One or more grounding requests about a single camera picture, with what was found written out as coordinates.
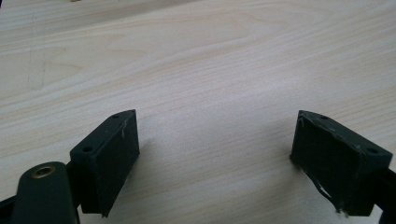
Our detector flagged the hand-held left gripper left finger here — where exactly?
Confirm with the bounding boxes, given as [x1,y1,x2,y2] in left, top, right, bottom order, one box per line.
[69,108,141,218]

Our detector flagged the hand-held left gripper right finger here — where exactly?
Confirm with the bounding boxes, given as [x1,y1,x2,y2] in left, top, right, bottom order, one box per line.
[290,109,394,217]

